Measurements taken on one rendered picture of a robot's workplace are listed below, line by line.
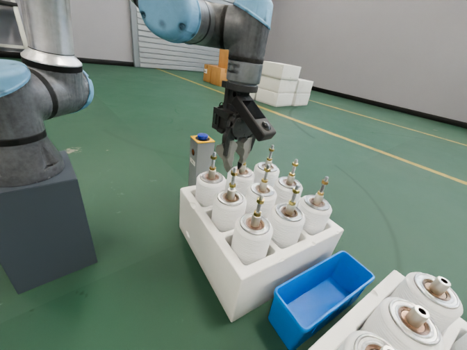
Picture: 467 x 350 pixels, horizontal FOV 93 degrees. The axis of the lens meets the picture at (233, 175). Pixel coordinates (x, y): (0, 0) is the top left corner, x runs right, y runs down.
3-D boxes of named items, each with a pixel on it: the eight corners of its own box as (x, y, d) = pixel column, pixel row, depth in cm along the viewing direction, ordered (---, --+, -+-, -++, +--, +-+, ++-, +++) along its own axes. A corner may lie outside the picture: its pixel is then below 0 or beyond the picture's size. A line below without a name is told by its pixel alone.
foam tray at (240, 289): (231, 323, 58) (241, 280, 49) (178, 226, 85) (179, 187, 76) (324, 267, 78) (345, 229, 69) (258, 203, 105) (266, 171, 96)
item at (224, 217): (235, 231, 77) (243, 188, 68) (240, 254, 69) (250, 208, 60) (208, 232, 75) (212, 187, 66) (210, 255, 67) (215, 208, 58)
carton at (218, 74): (229, 86, 420) (231, 69, 405) (219, 86, 406) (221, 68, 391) (220, 83, 439) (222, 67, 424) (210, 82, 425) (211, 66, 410)
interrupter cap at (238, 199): (240, 191, 67) (241, 189, 67) (245, 207, 61) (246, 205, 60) (216, 190, 66) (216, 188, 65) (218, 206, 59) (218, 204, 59)
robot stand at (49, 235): (17, 295, 56) (-36, 201, 42) (17, 248, 68) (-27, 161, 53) (98, 262, 67) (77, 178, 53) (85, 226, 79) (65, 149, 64)
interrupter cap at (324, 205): (301, 204, 65) (301, 202, 65) (306, 193, 71) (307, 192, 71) (326, 214, 63) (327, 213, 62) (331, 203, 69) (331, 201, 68)
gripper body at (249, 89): (233, 127, 60) (240, 80, 54) (255, 138, 55) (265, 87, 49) (210, 130, 56) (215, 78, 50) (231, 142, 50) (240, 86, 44)
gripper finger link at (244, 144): (235, 158, 64) (236, 128, 59) (249, 167, 60) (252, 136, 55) (227, 161, 62) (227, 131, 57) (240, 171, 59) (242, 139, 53)
